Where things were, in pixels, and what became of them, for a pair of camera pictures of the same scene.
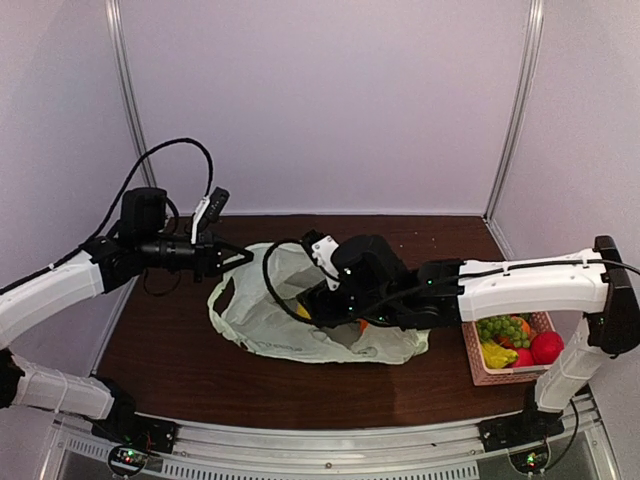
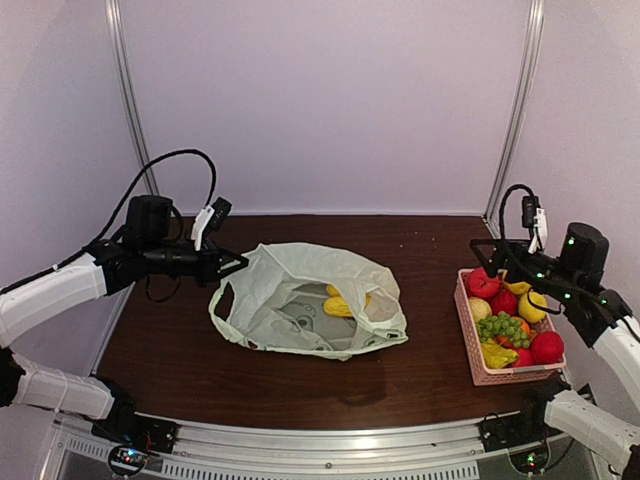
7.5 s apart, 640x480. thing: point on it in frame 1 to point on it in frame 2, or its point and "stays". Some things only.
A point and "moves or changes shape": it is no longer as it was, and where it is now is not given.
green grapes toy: (489, 328) stays
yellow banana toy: (496, 356) stays
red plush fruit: (546, 347) stays
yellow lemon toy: (301, 311) moves or changes shape
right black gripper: (317, 303) to (512, 250)
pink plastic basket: (540, 322) stays
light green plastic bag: (257, 304) moves or changes shape
